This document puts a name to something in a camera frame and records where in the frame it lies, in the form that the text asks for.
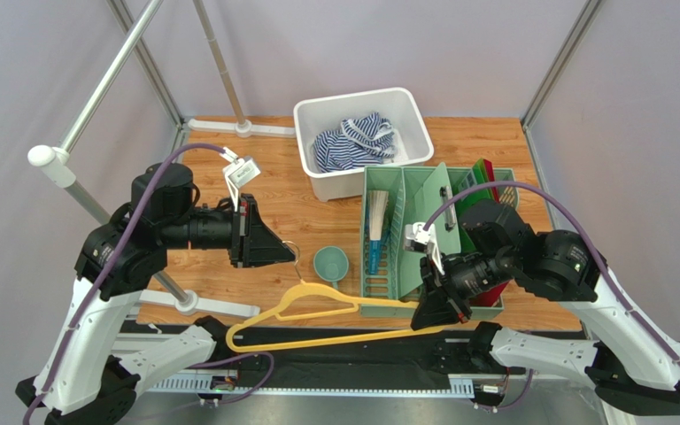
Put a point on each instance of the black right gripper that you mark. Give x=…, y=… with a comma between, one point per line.
x=444, y=291

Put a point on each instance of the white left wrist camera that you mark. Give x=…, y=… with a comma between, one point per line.
x=238, y=172

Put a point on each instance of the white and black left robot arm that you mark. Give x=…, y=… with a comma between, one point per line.
x=83, y=382

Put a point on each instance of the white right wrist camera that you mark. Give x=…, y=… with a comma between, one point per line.
x=417, y=237

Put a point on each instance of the blue white striped tank top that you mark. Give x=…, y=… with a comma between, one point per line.
x=355, y=143

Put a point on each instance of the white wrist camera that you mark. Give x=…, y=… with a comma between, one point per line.
x=238, y=172
x=417, y=237

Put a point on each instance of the blue white small box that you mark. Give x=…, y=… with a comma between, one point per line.
x=377, y=201

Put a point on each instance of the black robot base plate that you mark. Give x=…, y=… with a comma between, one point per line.
x=410, y=363

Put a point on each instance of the yellow velvet hanger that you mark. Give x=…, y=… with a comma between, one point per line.
x=351, y=304

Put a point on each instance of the red cutting board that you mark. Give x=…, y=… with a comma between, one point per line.
x=490, y=297

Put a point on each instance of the white plastic tub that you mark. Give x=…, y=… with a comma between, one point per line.
x=398, y=105

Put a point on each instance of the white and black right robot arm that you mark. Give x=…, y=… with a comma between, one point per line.
x=629, y=363

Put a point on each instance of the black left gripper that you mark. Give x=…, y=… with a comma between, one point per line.
x=252, y=243

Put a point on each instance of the green plastic dish rack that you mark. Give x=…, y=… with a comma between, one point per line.
x=384, y=285

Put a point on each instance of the teal plastic cup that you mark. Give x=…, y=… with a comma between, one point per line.
x=331, y=264

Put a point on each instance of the light green cutting board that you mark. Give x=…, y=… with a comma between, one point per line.
x=423, y=186

